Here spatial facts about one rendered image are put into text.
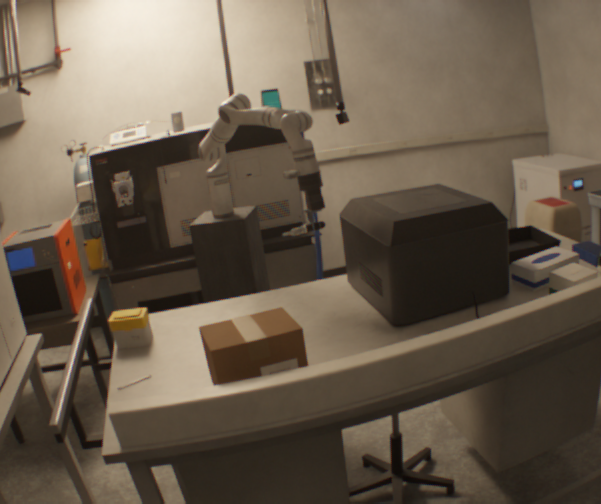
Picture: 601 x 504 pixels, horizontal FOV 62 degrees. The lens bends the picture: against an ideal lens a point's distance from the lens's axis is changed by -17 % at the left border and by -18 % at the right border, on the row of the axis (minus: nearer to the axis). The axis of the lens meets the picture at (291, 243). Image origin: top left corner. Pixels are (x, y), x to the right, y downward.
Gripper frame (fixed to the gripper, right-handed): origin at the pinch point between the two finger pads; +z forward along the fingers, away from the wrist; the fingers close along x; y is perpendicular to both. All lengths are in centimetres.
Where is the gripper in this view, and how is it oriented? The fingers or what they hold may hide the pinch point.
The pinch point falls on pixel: (313, 229)
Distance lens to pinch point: 189.6
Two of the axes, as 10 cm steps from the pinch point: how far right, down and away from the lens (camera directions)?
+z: 2.2, 9.5, 2.1
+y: 9.5, -2.6, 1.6
